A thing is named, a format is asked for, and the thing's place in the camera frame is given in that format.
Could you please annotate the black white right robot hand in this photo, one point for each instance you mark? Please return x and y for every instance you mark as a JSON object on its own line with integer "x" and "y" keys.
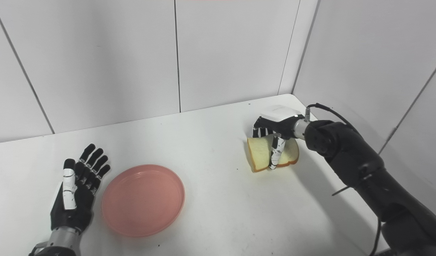
{"x": 280, "y": 115}

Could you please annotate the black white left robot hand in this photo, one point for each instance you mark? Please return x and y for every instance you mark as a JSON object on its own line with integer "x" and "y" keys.
{"x": 80, "y": 202}

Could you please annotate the slice of white bread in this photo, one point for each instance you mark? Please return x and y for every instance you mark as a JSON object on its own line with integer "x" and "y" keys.
{"x": 260, "y": 153}

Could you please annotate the pink round plate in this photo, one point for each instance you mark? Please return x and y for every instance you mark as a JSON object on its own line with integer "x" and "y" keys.
{"x": 143, "y": 201}

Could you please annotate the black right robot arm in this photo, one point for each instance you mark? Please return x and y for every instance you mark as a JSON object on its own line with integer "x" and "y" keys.
{"x": 360, "y": 163}

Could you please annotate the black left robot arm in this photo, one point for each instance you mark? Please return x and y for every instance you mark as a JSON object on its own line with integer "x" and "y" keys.
{"x": 63, "y": 240}

